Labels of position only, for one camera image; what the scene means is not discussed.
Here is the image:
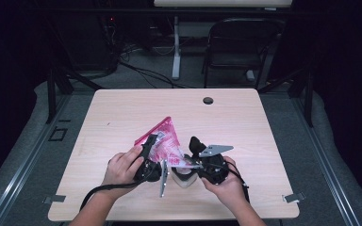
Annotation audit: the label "white desk leg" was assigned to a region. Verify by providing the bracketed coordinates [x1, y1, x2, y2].
[171, 15, 183, 80]

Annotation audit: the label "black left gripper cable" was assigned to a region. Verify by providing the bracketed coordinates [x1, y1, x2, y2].
[79, 180, 140, 212]

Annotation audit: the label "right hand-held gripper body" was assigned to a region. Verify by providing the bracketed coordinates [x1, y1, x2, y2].
[198, 144, 235, 186]

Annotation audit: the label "black floor cables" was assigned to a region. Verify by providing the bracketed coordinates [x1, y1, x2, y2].
[118, 46, 199, 89]

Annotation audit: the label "aluminium floor rail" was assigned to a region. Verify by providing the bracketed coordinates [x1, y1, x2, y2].
[290, 93, 362, 226]
[0, 93, 74, 226]

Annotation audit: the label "grey metal bracket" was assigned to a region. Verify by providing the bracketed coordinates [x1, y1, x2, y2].
[42, 194, 67, 205]
[282, 191, 306, 203]

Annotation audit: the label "black folding chair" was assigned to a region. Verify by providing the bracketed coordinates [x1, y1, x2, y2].
[202, 17, 285, 90]

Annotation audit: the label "clear glass jar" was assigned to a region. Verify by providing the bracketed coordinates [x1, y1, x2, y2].
[171, 166, 200, 189]

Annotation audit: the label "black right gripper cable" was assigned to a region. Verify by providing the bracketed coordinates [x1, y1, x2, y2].
[228, 160, 252, 203]

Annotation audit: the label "person's right hand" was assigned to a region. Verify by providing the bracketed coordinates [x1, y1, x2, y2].
[201, 155, 250, 209]

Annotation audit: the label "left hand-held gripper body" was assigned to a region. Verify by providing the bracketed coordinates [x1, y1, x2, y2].
[133, 156, 170, 199]

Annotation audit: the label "pink plastic snack bag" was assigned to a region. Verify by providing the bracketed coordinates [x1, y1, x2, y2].
[134, 116, 193, 168]

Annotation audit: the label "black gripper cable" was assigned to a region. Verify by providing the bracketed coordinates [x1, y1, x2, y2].
[79, 180, 140, 212]
[228, 160, 252, 203]

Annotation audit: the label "person's left hand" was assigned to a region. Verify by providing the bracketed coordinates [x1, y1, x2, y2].
[102, 145, 145, 200]

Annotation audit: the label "black horizontal frame bar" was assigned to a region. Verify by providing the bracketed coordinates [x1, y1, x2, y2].
[37, 7, 315, 17]

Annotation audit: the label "black frame post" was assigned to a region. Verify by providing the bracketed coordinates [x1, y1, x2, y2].
[304, 70, 315, 128]
[45, 67, 58, 124]

